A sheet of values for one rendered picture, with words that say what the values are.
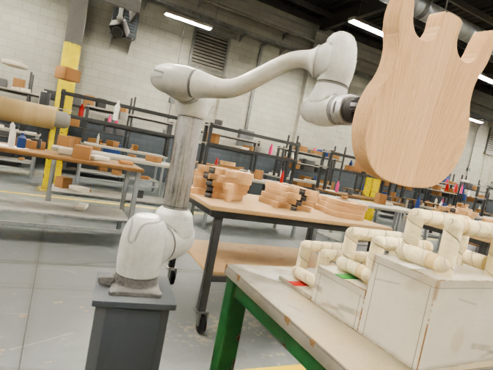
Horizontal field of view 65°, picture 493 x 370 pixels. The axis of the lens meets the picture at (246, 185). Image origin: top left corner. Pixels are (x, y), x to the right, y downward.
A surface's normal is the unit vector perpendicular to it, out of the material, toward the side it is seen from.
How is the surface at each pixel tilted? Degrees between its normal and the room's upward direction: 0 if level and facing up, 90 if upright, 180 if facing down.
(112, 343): 90
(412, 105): 94
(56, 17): 90
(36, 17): 90
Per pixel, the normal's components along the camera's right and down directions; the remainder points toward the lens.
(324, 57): -0.45, -0.04
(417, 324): -0.86, -0.13
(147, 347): 0.31, 0.13
